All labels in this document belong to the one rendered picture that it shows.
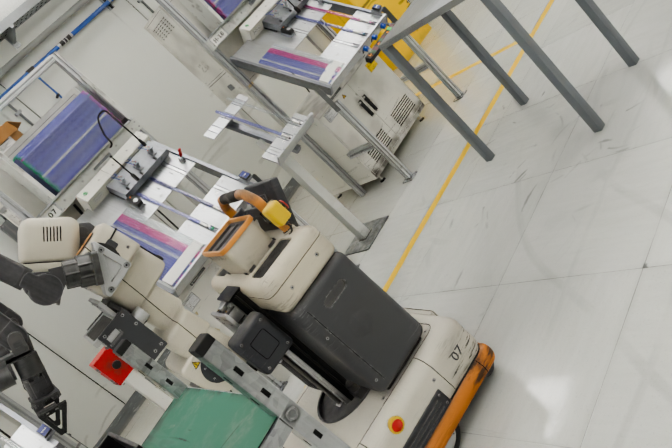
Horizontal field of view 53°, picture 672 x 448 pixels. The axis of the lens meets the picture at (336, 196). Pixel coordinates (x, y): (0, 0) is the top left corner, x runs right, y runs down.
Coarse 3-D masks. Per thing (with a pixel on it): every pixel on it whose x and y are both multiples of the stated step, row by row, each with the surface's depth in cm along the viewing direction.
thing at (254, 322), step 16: (224, 320) 203; (240, 320) 202; (256, 320) 189; (240, 336) 188; (256, 336) 189; (272, 336) 191; (288, 336) 194; (240, 352) 187; (256, 352) 188; (272, 352) 191; (256, 368) 193; (272, 368) 190; (192, 384) 203
